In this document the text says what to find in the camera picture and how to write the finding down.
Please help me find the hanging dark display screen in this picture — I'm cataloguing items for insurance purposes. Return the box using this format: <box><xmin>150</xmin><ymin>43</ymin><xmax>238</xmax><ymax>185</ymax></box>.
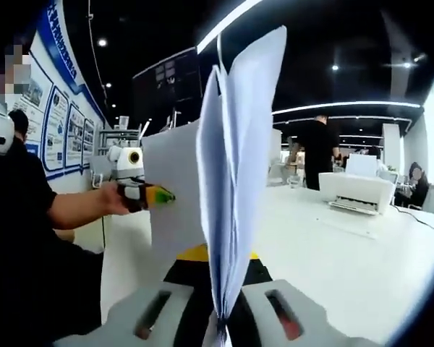
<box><xmin>153</xmin><ymin>61</ymin><xmax>178</xmax><ymax>86</ymax></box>

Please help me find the black cable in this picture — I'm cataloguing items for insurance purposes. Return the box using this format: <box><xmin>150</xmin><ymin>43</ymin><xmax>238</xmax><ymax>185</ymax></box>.
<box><xmin>393</xmin><ymin>205</ymin><xmax>434</xmax><ymax>231</ymax></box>

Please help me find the person's left hand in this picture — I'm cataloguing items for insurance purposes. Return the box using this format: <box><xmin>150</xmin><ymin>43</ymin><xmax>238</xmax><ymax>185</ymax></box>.
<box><xmin>100</xmin><ymin>182</ymin><xmax>131</xmax><ymax>215</ymax></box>

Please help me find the group of ceiling spotlights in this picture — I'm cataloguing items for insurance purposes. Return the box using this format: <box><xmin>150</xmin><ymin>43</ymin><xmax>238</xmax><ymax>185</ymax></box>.
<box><xmin>97</xmin><ymin>38</ymin><xmax>413</xmax><ymax>109</ymax></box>

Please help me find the white printer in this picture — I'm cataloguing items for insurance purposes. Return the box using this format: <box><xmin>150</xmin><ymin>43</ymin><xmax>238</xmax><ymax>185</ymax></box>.
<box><xmin>318</xmin><ymin>153</ymin><xmax>397</xmax><ymax>217</ymax></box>

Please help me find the blue white wall display board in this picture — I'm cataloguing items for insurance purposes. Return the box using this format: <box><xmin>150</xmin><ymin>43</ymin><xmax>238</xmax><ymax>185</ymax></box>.
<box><xmin>7</xmin><ymin>0</ymin><xmax>108</xmax><ymax>181</ymax></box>

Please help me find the single white printing paper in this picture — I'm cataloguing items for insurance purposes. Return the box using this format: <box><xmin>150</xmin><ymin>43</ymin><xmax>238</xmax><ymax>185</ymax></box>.
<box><xmin>140</xmin><ymin>121</ymin><xmax>213</xmax><ymax>270</ymax></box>

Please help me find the grey metal shelf rack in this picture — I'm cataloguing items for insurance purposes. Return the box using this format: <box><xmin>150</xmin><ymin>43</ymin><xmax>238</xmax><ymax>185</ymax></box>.
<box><xmin>99</xmin><ymin>128</ymin><xmax>144</xmax><ymax>157</ymax></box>

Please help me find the wide ceiling light strip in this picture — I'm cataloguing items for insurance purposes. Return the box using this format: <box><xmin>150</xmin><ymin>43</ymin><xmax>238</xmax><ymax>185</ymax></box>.
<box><xmin>196</xmin><ymin>0</ymin><xmax>265</xmax><ymax>55</ymax></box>

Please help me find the white paper sheet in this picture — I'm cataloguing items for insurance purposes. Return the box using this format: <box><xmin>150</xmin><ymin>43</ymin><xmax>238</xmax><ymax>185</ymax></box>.
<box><xmin>196</xmin><ymin>25</ymin><xmax>289</xmax><ymax>347</ymax></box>

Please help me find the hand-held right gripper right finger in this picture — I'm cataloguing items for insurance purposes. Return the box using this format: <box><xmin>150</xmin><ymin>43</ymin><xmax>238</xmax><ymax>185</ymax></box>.
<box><xmin>226</xmin><ymin>248</ymin><xmax>386</xmax><ymax>347</ymax></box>

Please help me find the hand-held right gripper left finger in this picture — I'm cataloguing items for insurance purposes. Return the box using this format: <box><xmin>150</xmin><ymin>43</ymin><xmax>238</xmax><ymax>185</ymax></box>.
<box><xmin>53</xmin><ymin>244</ymin><xmax>218</xmax><ymax>347</ymax></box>

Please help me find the long curved ceiling light strip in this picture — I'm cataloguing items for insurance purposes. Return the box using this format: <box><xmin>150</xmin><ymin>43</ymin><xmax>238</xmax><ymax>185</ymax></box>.
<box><xmin>271</xmin><ymin>100</ymin><xmax>420</xmax><ymax>116</ymax></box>

